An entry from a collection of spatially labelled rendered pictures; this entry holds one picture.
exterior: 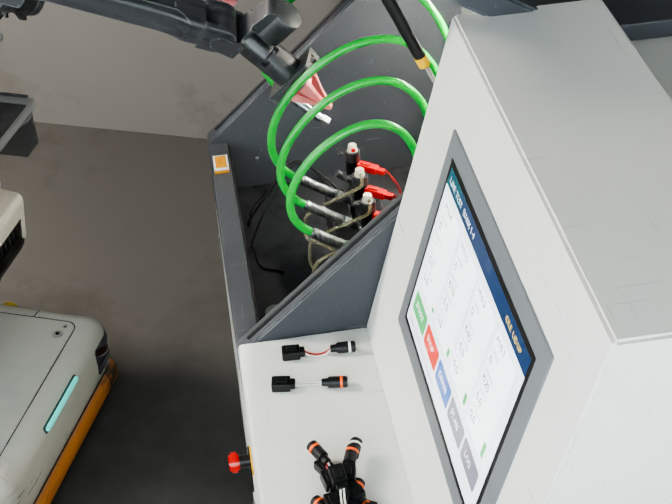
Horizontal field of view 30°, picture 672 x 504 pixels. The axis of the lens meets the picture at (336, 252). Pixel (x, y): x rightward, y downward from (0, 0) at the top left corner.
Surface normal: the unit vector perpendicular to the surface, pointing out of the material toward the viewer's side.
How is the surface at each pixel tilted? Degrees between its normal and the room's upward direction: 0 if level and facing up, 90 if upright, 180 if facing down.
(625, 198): 0
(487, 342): 76
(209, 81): 90
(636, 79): 0
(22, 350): 0
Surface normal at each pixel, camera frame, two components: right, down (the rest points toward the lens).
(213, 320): -0.04, -0.78
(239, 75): -0.23, 0.61
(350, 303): 0.16, 0.62
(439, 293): -0.97, -0.06
